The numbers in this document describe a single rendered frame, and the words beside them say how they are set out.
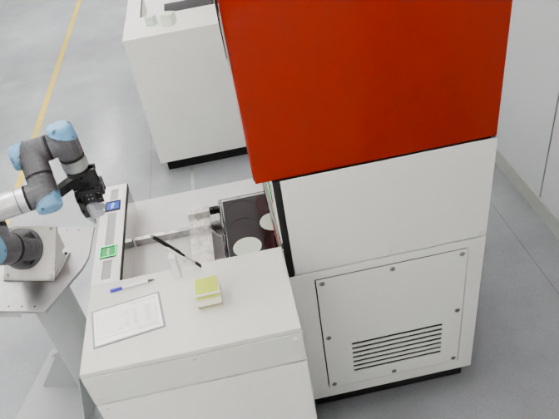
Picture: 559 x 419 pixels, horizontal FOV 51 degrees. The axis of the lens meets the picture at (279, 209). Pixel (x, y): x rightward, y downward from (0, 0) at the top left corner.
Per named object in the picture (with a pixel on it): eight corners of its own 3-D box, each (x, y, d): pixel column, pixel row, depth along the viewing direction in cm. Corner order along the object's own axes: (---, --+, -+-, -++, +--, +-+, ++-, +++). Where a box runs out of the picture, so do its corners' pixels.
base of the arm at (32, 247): (4, 268, 215) (-13, 269, 206) (7, 228, 217) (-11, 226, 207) (42, 270, 213) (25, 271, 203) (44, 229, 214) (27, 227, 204)
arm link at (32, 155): (15, 178, 162) (55, 165, 165) (2, 142, 164) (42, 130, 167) (22, 185, 170) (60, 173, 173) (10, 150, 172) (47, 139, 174)
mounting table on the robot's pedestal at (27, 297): (-40, 334, 216) (-57, 310, 208) (16, 251, 250) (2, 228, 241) (72, 336, 208) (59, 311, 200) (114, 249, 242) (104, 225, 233)
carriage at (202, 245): (210, 215, 224) (209, 209, 223) (218, 282, 196) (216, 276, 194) (190, 219, 224) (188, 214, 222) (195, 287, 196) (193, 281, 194)
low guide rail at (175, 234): (265, 216, 224) (264, 210, 223) (266, 219, 223) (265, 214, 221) (136, 243, 222) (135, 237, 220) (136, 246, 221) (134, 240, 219)
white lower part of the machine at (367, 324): (407, 251, 316) (408, 120, 265) (470, 377, 252) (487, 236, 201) (279, 278, 313) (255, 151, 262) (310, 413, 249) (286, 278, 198)
